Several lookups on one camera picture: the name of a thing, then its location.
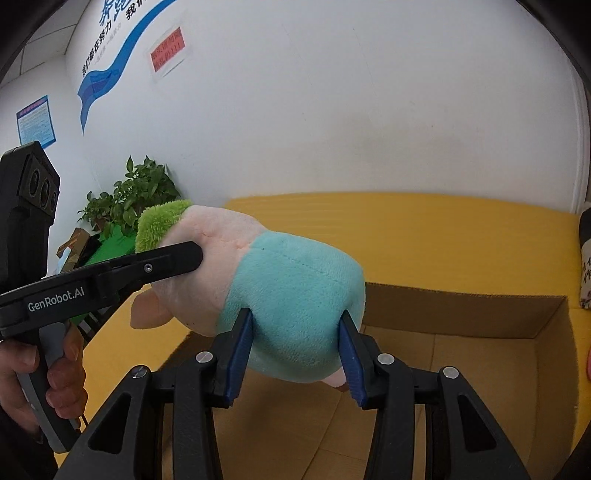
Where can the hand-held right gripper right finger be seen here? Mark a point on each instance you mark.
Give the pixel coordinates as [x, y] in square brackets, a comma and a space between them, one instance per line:
[353, 364]

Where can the brown cardboard box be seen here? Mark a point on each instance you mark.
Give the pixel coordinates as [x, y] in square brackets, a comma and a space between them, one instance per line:
[461, 369]

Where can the yellow wooden desktop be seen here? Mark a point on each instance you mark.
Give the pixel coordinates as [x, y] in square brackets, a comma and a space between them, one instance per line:
[415, 230]

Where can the pink pig plush toy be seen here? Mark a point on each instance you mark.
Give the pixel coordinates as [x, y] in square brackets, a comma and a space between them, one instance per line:
[291, 286]

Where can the blue framed wall notice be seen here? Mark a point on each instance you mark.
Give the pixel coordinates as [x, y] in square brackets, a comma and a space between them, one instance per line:
[36, 121]

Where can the person's left hand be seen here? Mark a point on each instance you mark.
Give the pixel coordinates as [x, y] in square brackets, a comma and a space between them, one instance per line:
[64, 387]

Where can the beige printed cloth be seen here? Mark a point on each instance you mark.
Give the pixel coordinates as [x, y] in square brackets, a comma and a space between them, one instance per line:
[586, 272]

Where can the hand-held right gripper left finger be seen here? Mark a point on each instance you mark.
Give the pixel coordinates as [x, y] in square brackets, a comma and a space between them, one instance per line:
[238, 364]

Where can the green potted plant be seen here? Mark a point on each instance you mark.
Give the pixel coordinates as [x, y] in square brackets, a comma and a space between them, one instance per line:
[134, 194]

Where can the blue wave wall decal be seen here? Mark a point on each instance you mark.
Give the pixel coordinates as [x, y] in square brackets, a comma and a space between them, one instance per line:
[104, 78]

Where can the green cloth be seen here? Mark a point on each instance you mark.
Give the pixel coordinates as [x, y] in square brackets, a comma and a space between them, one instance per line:
[113, 247]

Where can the brown paper bag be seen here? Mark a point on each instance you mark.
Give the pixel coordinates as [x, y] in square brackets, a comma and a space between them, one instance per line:
[74, 249]

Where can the red and white notice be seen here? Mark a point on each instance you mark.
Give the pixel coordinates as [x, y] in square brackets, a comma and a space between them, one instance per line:
[168, 54]

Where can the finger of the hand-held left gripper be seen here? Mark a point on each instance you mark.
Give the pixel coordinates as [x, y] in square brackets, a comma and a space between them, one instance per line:
[171, 261]

